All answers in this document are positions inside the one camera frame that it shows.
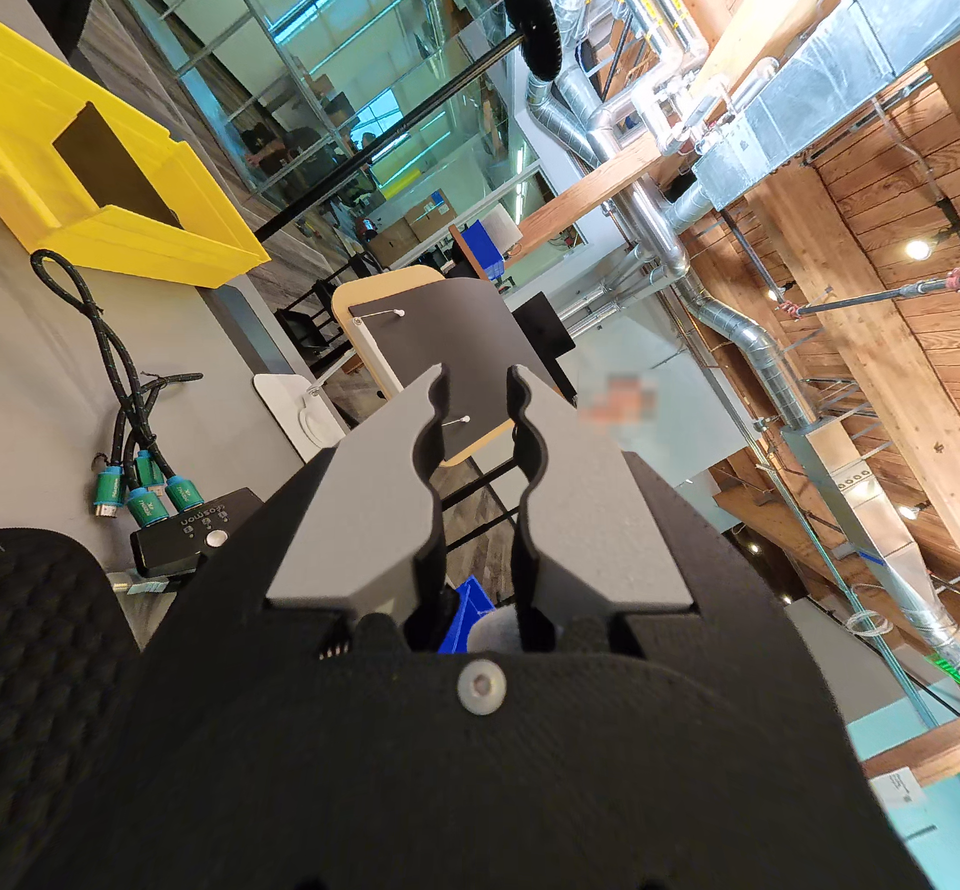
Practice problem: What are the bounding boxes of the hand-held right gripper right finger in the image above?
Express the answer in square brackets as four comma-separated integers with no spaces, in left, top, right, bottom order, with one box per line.
[506,365,695,617]

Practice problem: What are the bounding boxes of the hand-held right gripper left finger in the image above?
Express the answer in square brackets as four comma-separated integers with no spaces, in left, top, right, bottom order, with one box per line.
[266,364,451,619]

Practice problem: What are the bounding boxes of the blue plastic bin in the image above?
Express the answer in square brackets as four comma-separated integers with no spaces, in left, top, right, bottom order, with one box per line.
[436,575,498,656]

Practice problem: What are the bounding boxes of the black hdmi switch box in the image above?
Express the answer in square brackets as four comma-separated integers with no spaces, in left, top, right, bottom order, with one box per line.
[129,487,265,581]

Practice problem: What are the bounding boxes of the green plug black cable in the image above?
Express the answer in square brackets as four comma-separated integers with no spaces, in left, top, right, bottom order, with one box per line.
[91,371,206,522]

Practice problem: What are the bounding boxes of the blue-flecked black braided cable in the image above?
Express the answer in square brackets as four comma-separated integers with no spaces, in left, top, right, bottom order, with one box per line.
[30,249,175,530]

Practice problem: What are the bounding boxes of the yellow plastic bin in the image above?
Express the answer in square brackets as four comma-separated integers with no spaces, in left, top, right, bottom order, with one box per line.
[0,20,273,291]

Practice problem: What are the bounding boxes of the white tablet stand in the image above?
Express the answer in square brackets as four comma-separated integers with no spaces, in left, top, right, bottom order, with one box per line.
[252,265,580,469]

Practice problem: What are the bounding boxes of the black monitor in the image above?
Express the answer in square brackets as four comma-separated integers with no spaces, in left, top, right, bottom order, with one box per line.
[512,292,579,383]

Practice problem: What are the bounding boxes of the stacked blue bins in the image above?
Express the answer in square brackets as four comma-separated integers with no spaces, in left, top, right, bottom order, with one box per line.
[460,220,506,281]

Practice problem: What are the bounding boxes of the stack of white trays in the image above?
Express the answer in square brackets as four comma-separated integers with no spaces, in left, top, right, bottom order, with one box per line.
[480,203,524,251]

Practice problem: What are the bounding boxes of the black textured pad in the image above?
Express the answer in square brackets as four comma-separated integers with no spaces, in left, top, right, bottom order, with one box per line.
[0,526,145,890]

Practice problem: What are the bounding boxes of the wooden column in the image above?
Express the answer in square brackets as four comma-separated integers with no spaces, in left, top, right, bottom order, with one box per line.
[861,739,960,788]
[517,133,663,263]

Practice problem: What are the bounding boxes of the thin metal rod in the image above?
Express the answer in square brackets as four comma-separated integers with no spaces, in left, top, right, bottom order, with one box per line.
[778,275,960,319]

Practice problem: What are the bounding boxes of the silver pipe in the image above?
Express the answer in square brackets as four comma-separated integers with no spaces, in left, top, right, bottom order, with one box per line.
[523,0,711,278]

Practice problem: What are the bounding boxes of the glass railing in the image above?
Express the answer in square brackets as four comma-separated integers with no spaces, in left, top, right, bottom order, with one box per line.
[112,0,543,233]

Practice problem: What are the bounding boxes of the black vertical pole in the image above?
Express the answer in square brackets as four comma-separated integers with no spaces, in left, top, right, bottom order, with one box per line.
[253,0,565,244]

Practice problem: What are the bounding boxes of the silver air duct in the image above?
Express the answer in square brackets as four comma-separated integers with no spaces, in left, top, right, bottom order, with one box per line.
[673,281,960,671]

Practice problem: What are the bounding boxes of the rectangular metal duct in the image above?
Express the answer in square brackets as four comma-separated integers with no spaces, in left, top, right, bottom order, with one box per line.
[690,0,960,210]

